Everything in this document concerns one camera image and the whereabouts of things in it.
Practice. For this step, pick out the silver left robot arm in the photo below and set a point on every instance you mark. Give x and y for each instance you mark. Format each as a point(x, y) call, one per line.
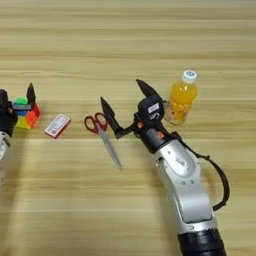
point(3, 156)

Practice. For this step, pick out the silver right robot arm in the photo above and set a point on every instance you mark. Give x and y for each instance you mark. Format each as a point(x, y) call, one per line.
point(186, 180)

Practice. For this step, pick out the red and white card box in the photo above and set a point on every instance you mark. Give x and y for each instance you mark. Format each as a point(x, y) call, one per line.
point(57, 126)

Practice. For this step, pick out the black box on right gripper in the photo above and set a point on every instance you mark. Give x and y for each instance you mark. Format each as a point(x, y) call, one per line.
point(151, 108)

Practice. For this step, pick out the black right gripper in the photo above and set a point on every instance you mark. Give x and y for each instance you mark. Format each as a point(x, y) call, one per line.
point(151, 136)

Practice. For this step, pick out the orange juice bottle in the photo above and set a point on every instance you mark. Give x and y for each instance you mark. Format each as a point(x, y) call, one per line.
point(181, 100)

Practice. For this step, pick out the multicolour puzzle cube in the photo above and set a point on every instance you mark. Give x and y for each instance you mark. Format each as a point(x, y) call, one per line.
point(30, 118)

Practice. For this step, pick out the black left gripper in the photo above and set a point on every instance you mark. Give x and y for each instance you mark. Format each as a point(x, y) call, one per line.
point(6, 121)

